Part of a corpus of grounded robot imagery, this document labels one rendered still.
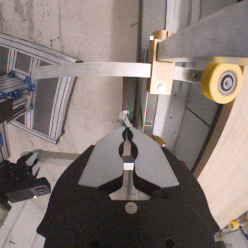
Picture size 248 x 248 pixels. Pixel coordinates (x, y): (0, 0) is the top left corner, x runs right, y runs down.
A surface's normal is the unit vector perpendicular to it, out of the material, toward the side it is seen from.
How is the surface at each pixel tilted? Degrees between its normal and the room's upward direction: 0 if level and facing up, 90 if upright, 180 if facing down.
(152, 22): 0
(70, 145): 0
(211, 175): 0
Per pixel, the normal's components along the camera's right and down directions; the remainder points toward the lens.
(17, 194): 0.48, 0.47
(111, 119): 0.00, 0.47
